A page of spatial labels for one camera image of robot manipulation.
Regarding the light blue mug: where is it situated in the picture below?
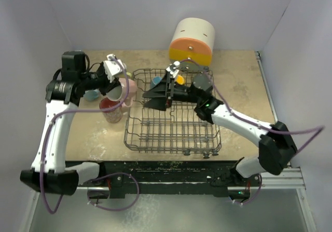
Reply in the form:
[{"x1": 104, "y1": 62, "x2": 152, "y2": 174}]
[{"x1": 83, "y1": 89, "x2": 100, "y2": 102}]

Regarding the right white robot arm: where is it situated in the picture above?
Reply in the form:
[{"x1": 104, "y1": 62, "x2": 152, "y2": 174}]
[{"x1": 143, "y1": 72, "x2": 298, "y2": 186}]

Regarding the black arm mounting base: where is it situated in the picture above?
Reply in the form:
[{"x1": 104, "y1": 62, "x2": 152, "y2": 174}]
[{"x1": 79, "y1": 160, "x2": 262, "y2": 198}]

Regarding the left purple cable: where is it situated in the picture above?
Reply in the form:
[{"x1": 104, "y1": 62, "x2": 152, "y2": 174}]
[{"x1": 40, "y1": 58, "x2": 141, "y2": 215}]

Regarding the aluminium frame rail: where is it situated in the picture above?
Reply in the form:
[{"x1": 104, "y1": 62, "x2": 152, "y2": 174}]
[{"x1": 261, "y1": 168, "x2": 306, "y2": 189}]

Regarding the dark blue textured mug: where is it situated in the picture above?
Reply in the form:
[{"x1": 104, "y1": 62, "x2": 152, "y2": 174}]
[{"x1": 150, "y1": 76, "x2": 162, "y2": 89}]

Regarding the grey wire dish rack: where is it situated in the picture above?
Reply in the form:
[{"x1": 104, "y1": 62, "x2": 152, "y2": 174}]
[{"x1": 124, "y1": 69, "x2": 222, "y2": 158}]

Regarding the pink floral mug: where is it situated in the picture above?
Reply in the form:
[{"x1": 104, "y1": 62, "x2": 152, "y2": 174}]
[{"x1": 99, "y1": 98, "x2": 122, "y2": 124}]

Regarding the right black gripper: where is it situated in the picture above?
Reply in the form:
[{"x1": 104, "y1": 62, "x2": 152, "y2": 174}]
[{"x1": 143, "y1": 71, "x2": 201, "y2": 112}]

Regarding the yellow mug black handle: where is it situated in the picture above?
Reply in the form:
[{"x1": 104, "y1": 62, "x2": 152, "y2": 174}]
[{"x1": 175, "y1": 75, "x2": 186, "y2": 85}]

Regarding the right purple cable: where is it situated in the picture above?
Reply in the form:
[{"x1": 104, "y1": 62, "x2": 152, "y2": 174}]
[{"x1": 176, "y1": 59, "x2": 326, "y2": 208}]

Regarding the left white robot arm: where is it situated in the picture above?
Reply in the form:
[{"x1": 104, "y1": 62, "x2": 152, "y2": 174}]
[{"x1": 20, "y1": 51, "x2": 127, "y2": 196}]

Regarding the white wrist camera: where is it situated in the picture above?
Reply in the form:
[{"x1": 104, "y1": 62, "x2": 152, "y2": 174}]
[
  {"x1": 103, "y1": 53, "x2": 127, "y2": 83},
  {"x1": 166, "y1": 61, "x2": 181, "y2": 79}
]

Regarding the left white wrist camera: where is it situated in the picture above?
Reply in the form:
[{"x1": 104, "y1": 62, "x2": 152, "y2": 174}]
[{"x1": 103, "y1": 53, "x2": 127, "y2": 83}]

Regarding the lime green faceted mug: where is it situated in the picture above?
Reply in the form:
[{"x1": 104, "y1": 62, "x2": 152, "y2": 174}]
[{"x1": 117, "y1": 69, "x2": 130, "y2": 78}]

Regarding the pale pink faceted mug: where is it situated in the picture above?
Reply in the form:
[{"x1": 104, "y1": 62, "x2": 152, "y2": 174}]
[{"x1": 106, "y1": 78, "x2": 137, "y2": 107}]

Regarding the round cream drawer cabinet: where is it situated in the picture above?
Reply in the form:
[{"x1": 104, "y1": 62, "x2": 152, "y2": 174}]
[{"x1": 169, "y1": 18, "x2": 215, "y2": 72}]

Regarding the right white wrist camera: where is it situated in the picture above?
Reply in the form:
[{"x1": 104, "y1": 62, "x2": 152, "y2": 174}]
[{"x1": 166, "y1": 61, "x2": 181, "y2": 79}]

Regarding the purple cable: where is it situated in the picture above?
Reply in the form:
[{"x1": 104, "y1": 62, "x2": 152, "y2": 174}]
[
  {"x1": 40, "y1": 58, "x2": 141, "y2": 215},
  {"x1": 176, "y1": 59, "x2": 326, "y2": 208}
]

